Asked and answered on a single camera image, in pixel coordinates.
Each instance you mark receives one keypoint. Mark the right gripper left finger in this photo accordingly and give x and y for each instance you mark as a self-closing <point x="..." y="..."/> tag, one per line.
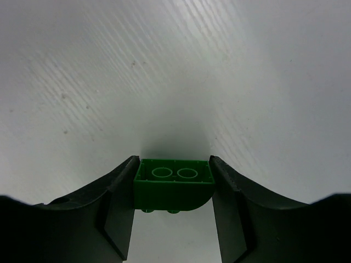
<point x="91" y="224"/>

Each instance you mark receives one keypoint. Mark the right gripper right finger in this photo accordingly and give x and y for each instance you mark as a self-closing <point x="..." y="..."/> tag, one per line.
<point x="255" y="224"/>

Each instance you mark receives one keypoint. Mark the green lego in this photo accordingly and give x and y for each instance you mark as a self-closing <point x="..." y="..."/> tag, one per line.
<point x="172" y="185"/>

